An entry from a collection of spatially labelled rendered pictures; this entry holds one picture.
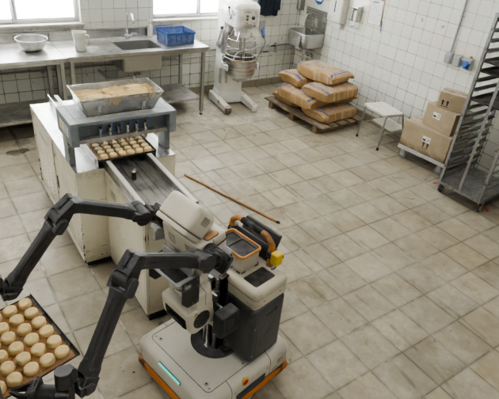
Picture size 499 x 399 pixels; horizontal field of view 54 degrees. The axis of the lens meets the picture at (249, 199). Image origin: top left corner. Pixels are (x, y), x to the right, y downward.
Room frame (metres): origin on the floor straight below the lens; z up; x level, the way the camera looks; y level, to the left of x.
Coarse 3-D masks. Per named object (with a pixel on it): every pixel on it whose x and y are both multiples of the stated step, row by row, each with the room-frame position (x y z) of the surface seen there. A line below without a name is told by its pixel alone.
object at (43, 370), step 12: (0, 312) 1.33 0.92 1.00; (24, 312) 1.34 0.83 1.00; (48, 324) 1.29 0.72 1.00; (0, 336) 1.22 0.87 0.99; (24, 336) 1.22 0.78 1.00; (0, 348) 1.16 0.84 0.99; (24, 348) 1.17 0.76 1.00; (48, 348) 1.18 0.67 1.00; (12, 360) 1.12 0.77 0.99; (36, 360) 1.13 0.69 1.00; (60, 360) 1.13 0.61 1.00
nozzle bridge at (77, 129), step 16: (64, 112) 2.89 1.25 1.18; (80, 112) 2.91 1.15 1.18; (128, 112) 3.00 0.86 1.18; (144, 112) 3.03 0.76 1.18; (160, 112) 3.07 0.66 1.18; (176, 112) 3.14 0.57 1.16; (64, 128) 2.82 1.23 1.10; (80, 128) 2.83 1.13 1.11; (96, 128) 2.89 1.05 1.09; (112, 128) 2.95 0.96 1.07; (160, 128) 3.10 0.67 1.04; (64, 144) 2.87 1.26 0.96; (80, 144) 2.77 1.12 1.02; (160, 144) 3.26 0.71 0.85
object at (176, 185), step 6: (144, 156) 3.02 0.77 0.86; (150, 156) 2.95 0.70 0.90; (150, 162) 2.93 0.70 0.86; (156, 162) 2.87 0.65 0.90; (156, 168) 2.86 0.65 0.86; (162, 168) 2.80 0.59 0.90; (162, 174) 2.78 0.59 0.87; (168, 174) 2.72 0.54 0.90; (168, 180) 2.71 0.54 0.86; (174, 180) 2.65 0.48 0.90; (174, 186) 2.63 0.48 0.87; (180, 186) 2.59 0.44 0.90; (186, 192) 2.53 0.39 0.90; (192, 198) 2.47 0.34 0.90
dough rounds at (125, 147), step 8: (88, 144) 3.02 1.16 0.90; (96, 144) 2.99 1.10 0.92; (104, 144) 3.01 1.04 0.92; (112, 144) 3.04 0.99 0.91; (120, 144) 3.07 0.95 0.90; (128, 144) 3.09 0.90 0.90; (136, 144) 3.06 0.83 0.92; (144, 144) 3.08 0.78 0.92; (96, 152) 2.92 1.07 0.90; (104, 152) 2.89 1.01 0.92; (112, 152) 2.90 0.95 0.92; (120, 152) 2.92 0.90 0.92; (128, 152) 2.94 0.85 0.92; (136, 152) 2.98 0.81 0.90
